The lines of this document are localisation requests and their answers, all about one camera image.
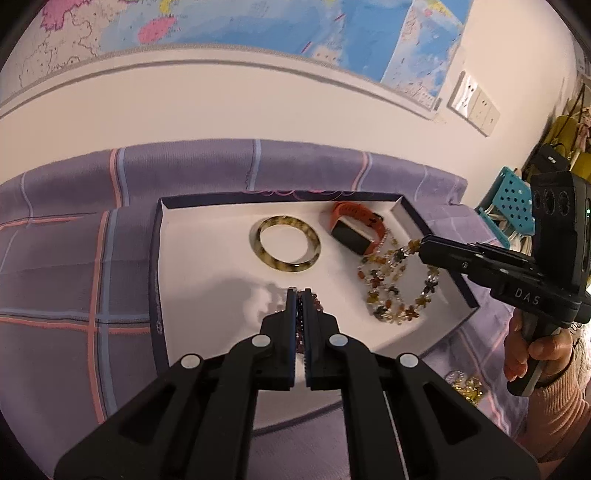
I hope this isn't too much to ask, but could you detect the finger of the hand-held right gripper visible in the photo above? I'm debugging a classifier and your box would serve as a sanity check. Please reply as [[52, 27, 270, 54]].
[[419, 235, 509, 296], [475, 242, 546, 280]]

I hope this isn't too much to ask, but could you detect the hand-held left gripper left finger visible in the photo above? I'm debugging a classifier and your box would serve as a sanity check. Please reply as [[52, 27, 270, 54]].
[[54, 288, 298, 480]]

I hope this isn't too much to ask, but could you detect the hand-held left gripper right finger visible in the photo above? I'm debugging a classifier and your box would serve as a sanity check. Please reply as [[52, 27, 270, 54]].
[[302, 288, 541, 480]]

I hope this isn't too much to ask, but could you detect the dark purple bead necklace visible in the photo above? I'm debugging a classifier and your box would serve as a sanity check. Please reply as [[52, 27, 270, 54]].
[[295, 290, 326, 384]]

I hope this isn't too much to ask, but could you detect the amber speckled bangle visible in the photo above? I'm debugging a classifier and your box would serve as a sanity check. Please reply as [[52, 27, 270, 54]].
[[252, 215, 321, 273]]

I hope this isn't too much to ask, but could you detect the dark purple shallow box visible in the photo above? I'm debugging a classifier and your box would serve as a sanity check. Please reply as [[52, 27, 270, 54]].
[[148, 191, 481, 435]]

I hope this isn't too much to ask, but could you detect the amber flower bead bracelet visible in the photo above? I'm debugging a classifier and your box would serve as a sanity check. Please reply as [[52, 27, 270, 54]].
[[355, 237, 441, 324]]

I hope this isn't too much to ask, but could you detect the orange strap smartwatch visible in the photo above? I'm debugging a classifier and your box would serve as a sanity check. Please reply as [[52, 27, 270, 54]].
[[330, 202, 386, 256]]

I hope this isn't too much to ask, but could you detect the person's right forearm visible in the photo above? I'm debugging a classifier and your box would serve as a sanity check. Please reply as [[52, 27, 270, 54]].
[[519, 351, 591, 464]]

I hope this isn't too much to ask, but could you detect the person's right hand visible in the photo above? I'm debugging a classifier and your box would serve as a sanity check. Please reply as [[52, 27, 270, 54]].
[[503, 311, 580, 384]]

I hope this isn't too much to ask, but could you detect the teal perforated plastic basket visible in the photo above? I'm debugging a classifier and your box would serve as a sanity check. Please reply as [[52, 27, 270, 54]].
[[475, 168, 539, 241]]

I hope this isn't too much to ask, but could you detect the black bag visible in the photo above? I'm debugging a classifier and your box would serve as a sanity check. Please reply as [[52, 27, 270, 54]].
[[526, 143, 573, 176]]

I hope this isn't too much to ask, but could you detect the yellow bag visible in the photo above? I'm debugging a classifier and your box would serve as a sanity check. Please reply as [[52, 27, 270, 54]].
[[547, 113, 591, 153]]

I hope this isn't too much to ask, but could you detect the purple plaid blanket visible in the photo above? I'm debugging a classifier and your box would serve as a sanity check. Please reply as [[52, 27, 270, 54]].
[[0, 138, 532, 480]]

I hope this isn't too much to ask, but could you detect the white cable bundle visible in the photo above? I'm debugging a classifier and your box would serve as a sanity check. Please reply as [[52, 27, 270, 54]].
[[480, 208, 536, 252]]

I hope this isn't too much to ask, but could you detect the colourful wall map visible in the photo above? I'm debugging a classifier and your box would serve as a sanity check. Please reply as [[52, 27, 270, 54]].
[[0, 0, 476, 112]]

